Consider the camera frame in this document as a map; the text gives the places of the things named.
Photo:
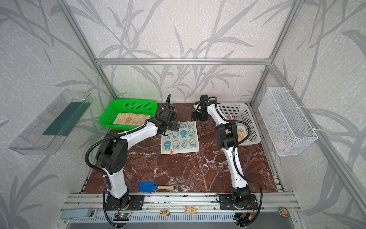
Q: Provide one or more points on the small orange green trinket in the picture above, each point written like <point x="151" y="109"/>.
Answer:
<point x="164" y="212"/>

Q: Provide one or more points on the round orange gadget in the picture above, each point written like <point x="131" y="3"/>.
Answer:
<point x="283" y="212"/>

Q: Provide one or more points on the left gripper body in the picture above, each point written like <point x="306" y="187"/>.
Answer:
<point x="174" y="125"/>

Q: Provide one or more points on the pink object in wire basket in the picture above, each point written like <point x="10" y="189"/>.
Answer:
<point x="282" y="146"/>

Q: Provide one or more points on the white plastic basket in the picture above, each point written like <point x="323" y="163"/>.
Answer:
<point x="241" y="112"/>

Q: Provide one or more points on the green led circuit board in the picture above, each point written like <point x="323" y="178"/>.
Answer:
<point x="121" y="216"/>

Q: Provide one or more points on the orange patterned towel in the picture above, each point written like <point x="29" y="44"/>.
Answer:
<point x="241" y="131"/>
<point x="130" y="119"/>

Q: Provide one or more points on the white wire wall basket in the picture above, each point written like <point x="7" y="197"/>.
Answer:
<point x="285" y="121"/>

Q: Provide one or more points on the green plastic basket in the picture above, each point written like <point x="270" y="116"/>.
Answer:
<point x="126" y="106"/>

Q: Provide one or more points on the blue trowel wooden handle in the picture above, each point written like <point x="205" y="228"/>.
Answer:
<point x="149" y="187"/>

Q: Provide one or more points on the small yellow circuit board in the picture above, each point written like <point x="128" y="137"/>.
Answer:
<point x="190" y="211"/>

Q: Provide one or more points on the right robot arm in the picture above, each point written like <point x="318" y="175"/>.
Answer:
<point x="228" y="141"/>

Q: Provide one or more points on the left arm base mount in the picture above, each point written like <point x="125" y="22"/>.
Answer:
<point x="126" y="202"/>

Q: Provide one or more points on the blue patterned towel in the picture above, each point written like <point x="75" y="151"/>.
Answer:
<point x="183" y="141"/>

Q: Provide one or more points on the right controller board with wires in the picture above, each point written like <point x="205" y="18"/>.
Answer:
<point x="243" y="218"/>

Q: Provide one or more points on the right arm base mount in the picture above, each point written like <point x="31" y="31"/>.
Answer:
<point x="226" y="202"/>

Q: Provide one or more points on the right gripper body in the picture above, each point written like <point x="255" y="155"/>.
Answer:
<point x="198" y="115"/>

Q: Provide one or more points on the grey flat device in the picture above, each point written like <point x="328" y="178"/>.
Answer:
<point x="79" y="214"/>

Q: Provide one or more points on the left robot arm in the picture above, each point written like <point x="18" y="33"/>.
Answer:
<point x="109" y="156"/>

